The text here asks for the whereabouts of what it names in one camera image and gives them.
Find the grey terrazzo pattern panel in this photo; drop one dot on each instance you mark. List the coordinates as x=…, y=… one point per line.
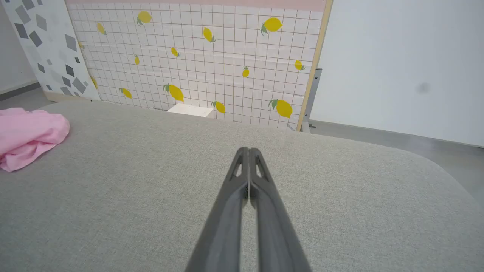
x=49, y=49

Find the grey metal panel bracket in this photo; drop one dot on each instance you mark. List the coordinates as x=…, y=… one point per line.
x=312, y=102

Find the pink cloth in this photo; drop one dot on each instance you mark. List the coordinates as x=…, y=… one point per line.
x=26, y=136

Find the white flat box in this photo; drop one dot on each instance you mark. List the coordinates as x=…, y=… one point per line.
x=190, y=110

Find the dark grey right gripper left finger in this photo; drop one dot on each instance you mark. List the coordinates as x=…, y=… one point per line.
x=223, y=226

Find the lemon print grid panel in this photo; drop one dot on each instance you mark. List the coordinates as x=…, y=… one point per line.
x=211, y=56

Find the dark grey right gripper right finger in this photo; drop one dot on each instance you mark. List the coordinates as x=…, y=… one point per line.
x=274, y=230

